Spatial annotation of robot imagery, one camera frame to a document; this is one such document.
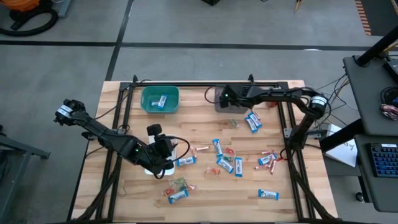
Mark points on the red white snack packet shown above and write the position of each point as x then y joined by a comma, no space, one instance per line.
202,148

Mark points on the white paper sheet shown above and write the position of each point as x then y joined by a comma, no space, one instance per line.
345,154

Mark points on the black side clamp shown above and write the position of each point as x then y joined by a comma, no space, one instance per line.
84,135

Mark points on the black desk beam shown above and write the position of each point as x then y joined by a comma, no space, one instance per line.
342,135

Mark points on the green gummy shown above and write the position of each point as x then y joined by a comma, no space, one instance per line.
228,158
182,188
179,181
234,123

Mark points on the grey metal cart frame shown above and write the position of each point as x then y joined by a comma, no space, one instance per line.
28,150

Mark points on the red gummy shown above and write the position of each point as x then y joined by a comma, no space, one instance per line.
229,151
168,191

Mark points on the grey translucent plastic bin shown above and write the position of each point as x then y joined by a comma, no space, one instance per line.
236,110

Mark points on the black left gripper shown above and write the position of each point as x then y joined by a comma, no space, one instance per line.
163,152

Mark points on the black floor mat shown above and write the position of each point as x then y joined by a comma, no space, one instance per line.
382,18

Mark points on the black backlit keyboard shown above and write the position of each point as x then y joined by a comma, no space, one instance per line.
385,160

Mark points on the green plastic bin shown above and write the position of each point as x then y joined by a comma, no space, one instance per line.
147,93

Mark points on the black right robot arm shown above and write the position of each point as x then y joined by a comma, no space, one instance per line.
280,95

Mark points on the orange gummy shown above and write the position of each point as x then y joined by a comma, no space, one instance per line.
190,187
214,171

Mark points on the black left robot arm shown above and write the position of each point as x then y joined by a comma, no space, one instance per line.
102,133

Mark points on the dark grey desk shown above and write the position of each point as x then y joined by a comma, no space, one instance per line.
367,99
382,193

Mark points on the orange vacuum cleaner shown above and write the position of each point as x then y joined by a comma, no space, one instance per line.
21,3

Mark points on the grey post base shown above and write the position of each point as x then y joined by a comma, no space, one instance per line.
64,9

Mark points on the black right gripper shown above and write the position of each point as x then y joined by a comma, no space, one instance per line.
234,95

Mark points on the black desk device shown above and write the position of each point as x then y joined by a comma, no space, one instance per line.
392,70

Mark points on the candy wrapper pile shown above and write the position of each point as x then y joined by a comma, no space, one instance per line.
388,111

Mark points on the black diagonal pole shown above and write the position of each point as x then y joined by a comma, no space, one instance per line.
373,49

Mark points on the black aluminium rig frame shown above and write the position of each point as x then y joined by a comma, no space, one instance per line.
186,84

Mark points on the grey metal bracket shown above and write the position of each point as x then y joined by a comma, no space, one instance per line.
288,132

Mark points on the black caster wheel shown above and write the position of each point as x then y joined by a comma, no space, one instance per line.
359,196

